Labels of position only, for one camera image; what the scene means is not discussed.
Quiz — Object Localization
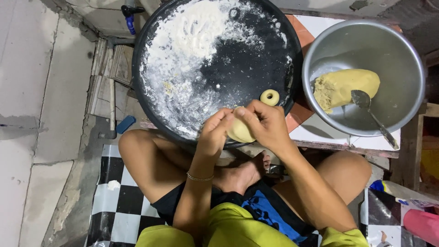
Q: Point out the pile of white flour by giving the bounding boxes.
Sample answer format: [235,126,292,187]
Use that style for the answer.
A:
[139,0,289,138]

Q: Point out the silver bead bracelet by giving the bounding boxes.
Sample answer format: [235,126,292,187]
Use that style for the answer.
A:
[186,171,214,182]

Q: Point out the stack of grey tiles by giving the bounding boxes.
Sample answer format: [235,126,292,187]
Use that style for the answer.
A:
[86,38,135,121]

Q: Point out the round black tray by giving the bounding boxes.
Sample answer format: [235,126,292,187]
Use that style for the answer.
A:
[132,0,304,149]

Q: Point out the black and white checkered mat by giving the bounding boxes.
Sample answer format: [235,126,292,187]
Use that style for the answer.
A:
[84,144,439,247]

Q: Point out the yellow dough lump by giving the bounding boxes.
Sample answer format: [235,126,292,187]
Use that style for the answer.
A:
[313,69,381,114]

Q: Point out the person's right hand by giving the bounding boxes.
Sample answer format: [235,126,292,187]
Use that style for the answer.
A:
[233,100,294,156]

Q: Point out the person's left hand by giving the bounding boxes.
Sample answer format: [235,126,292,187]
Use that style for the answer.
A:
[196,108,235,159]

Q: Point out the blue valve tap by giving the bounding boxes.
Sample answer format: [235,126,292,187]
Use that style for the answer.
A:
[121,5,146,35]

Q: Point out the yellow dough piece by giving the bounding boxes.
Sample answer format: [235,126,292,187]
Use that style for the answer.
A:
[226,106,260,143]

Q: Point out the large metal bowl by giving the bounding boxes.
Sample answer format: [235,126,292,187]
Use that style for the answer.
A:
[302,19,427,137]

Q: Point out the low tiled wooden table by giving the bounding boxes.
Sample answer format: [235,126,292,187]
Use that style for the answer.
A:
[140,8,426,191]

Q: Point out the metal spoon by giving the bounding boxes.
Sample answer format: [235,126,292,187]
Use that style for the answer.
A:
[351,89,400,150]

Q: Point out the ring-shaped yellow dough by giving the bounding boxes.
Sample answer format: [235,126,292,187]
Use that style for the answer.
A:
[260,89,280,106]

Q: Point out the black and blue shorts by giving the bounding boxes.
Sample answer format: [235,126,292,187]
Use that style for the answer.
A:
[151,180,319,246]

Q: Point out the pink cloth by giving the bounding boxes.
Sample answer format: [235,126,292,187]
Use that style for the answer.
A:
[403,209,439,246]

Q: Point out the blue plastic handle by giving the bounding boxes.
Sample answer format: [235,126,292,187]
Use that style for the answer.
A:
[116,115,137,134]

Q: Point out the person's legs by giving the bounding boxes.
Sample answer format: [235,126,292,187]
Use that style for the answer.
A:
[118,129,372,220]

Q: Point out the yellow-green shirt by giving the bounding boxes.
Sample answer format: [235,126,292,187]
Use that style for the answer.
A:
[135,202,369,247]

